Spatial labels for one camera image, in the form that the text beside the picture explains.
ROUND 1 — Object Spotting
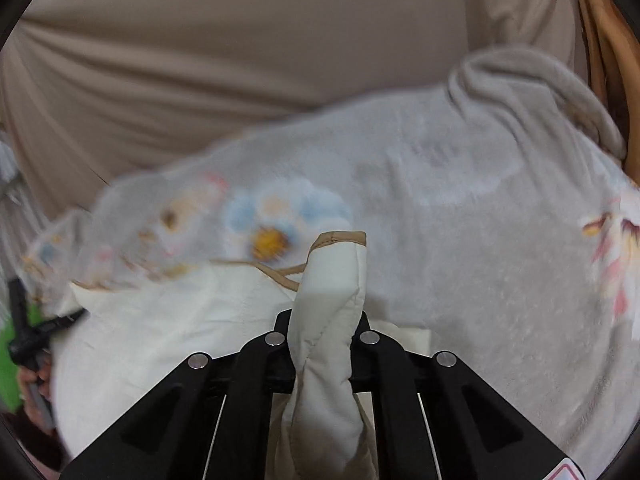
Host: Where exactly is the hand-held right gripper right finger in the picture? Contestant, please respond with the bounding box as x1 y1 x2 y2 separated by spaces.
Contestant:
350 311 587 480

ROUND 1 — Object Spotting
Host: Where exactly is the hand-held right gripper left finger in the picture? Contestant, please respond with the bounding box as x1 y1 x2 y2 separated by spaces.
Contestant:
59 309 297 480

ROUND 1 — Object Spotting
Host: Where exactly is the green cloth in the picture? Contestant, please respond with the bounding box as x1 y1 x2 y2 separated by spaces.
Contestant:
0 300 48 413

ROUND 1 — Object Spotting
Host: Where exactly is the beige backdrop cloth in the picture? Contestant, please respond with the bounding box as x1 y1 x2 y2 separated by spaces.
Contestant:
0 0 588 221

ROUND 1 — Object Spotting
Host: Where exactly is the grey printed blanket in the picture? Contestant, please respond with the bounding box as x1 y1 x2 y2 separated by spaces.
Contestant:
20 45 640 473

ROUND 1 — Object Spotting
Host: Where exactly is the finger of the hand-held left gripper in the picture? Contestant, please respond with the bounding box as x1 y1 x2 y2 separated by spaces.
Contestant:
36 308 87 335
7 279 27 346

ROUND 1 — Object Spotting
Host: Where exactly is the white cloth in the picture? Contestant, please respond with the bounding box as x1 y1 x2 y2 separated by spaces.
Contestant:
0 130 23 213

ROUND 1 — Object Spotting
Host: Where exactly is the person's left hand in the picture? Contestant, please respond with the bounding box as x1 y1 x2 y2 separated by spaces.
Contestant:
19 360 55 433

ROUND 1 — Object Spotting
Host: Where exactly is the orange hanging garment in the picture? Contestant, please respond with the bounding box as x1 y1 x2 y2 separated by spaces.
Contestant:
575 0 640 171

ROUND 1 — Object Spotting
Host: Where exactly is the cream quilted jacket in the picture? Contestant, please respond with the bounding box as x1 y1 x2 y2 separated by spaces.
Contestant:
51 230 432 480

